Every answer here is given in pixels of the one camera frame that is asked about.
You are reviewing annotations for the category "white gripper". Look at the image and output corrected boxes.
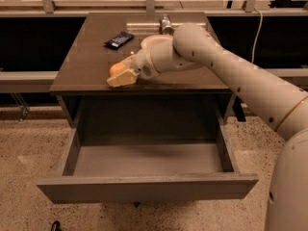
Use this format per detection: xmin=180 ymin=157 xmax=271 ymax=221
xmin=107 ymin=47 xmax=159 ymax=88

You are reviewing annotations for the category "orange fruit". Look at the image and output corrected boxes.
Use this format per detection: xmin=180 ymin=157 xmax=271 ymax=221
xmin=109 ymin=62 xmax=126 ymax=76

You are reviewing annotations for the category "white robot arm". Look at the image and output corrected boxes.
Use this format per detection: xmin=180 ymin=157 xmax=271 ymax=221
xmin=107 ymin=23 xmax=308 ymax=231

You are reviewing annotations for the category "open grey top drawer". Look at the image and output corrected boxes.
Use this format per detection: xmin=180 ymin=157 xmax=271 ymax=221
xmin=37 ymin=106 xmax=258 ymax=203

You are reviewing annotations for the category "dark blue snack packet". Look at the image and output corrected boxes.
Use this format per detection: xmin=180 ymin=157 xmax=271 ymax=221
xmin=105 ymin=32 xmax=134 ymax=50

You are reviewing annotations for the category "white paper bowl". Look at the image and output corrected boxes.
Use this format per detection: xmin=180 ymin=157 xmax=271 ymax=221
xmin=141 ymin=35 xmax=172 ymax=49

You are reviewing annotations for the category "grey cabinet with countertop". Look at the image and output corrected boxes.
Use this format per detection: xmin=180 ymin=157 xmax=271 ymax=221
xmin=50 ymin=13 xmax=227 ymax=124

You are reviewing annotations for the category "silver metal can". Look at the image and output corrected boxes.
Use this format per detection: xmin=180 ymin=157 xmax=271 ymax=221
xmin=160 ymin=14 xmax=174 ymax=36

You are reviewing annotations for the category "black object on floor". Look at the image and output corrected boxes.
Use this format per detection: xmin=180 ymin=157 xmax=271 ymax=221
xmin=50 ymin=221 xmax=62 ymax=231

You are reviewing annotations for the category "metal railing frame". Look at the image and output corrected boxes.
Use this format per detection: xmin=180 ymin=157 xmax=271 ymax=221
xmin=0 ymin=0 xmax=308 ymax=17

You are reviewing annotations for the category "white cable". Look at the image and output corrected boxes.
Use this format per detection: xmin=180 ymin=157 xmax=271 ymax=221
xmin=250 ymin=7 xmax=264 ymax=64

